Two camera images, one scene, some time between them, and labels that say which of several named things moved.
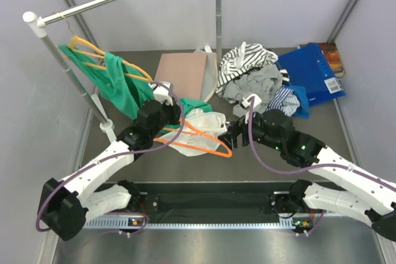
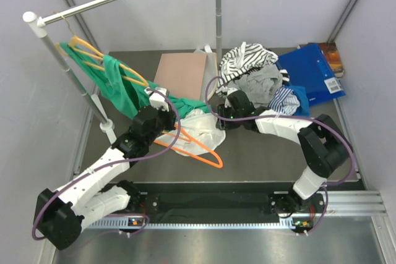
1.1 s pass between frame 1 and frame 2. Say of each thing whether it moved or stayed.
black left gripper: stayed
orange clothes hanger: moved
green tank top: stayed
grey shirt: stayed
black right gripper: moved
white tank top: stayed
